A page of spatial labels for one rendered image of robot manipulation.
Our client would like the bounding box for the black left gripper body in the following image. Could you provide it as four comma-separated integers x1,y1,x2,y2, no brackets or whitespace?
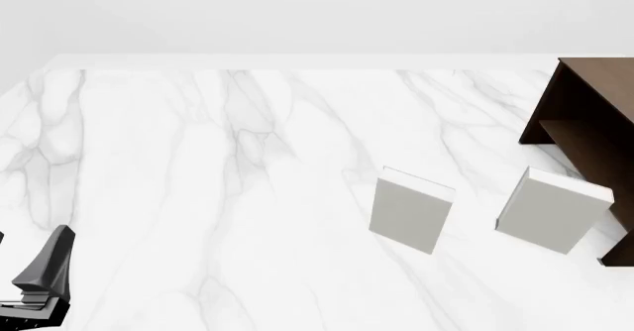
0,288,68,331

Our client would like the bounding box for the dark brown wooden shelf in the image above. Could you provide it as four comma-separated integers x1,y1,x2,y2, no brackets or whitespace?
518,56,634,269

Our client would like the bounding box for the grey hardcover book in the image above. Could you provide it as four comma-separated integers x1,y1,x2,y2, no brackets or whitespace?
494,165,615,257
368,165,457,256

